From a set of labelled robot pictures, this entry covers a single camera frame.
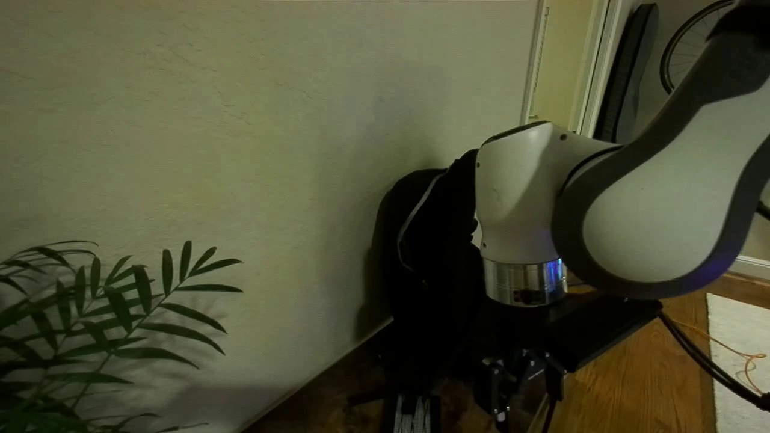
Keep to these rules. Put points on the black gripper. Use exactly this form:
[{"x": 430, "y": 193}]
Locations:
[{"x": 518, "y": 388}]

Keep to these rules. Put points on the black backpack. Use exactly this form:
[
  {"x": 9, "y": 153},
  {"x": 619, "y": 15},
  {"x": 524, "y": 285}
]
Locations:
[{"x": 430, "y": 272}]

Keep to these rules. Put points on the dark leaning board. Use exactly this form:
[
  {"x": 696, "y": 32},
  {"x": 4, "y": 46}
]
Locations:
[{"x": 619, "y": 104}]

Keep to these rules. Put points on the white door frame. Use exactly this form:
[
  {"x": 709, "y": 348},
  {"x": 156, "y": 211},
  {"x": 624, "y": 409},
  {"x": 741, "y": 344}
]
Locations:
[{"x": 570, "y": 62}]

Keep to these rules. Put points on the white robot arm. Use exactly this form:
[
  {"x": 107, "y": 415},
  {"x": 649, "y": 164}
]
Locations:
[{"x": 583, "y": 239}]

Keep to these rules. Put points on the white rug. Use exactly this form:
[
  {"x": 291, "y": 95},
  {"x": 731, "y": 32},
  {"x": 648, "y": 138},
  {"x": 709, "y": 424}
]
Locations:
[{"x": 738, "y": 343}]

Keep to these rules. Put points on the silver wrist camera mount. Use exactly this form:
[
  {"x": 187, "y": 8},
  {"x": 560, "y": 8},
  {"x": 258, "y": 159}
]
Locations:
[{"x": 573, "y": 331}]

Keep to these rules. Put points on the green palm plant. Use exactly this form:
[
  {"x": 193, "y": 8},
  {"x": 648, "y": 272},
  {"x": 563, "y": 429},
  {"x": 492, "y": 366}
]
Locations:
[{"x": 67, "y": 318}]

